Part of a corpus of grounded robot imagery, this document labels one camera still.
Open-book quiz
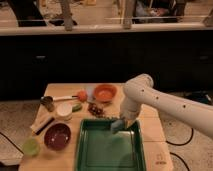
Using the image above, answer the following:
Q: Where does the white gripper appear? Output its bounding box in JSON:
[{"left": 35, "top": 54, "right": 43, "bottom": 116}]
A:
[{"left": 120, "top": 99, "right": 141, "bottom": 128}]

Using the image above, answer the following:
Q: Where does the blue sponge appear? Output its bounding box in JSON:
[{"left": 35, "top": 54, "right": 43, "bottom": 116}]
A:
[{"left": 110, "top": 120, "right": 125, "bottom": 134}]

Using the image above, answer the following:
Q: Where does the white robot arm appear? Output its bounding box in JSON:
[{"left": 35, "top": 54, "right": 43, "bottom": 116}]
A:
[{"left": 120, "top": 74, "right": 213, "bottom": 139}]

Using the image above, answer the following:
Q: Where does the green plastic tray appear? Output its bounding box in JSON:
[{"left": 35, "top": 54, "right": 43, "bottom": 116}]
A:
[{"left": 74, "top": 119, "right": 146, "bottom": 171}]

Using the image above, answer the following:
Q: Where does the metal spoon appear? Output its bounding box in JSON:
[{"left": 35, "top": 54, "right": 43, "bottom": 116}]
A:
[{"left": 103, "top": 116, "right": 119, "bottom": 120}]

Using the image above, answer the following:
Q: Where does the orange bowl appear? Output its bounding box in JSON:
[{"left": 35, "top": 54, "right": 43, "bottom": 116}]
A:
[{"left": 93, "top": 84, "right": 117, "bottom": 102}]

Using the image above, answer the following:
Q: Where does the dark grape bunch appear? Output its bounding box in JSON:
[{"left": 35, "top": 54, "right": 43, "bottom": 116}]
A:
[{"left": 88, "top": 103, "right": 104, "bottom": 118}]

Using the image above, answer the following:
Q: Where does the orange ball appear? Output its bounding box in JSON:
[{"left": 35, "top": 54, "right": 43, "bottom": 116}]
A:
[{"left": 77, "top": 90, "right": 88, "bottom": 102}]

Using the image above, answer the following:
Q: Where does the green lime piece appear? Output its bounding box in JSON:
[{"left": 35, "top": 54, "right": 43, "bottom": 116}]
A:
[{"left": 72, "top": 103, "right": 82, "bottom": 112}]

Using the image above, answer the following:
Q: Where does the white cup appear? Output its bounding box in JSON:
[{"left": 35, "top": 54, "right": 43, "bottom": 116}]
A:
[{"left": 56, "top": 102, "right": 72, "bottom": 120}]

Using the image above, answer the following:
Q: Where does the maroon bowl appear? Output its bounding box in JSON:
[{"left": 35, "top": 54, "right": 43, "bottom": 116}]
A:
[{"left": 44, "top": 123, "right": 71, "bottom": 151}]

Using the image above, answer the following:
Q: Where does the metal cup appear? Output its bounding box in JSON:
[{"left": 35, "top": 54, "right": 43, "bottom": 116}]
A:
[{"left": 40, "top": 96, "right": 55, "bottom": 112}]

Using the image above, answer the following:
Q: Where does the black and white brush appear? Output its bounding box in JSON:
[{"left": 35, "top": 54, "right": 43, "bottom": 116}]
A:
[{"left": 30, "top": 116, "right": 54, "bottom": 135}]

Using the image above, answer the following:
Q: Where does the light green cup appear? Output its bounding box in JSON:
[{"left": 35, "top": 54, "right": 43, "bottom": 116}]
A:
[{"left": 22, "top": 138, "right": 40, "bottom": 156}]

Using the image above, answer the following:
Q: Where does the black cable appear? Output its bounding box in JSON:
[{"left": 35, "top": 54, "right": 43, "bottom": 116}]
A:
[{"left": 165, "top": 128, "right": 195, "bottom": 147}]

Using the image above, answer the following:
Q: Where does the white handled utensil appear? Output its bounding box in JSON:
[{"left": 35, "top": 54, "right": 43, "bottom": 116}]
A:
[{"left": 53, "top": 96, "right": 77, "bottom": 101}]

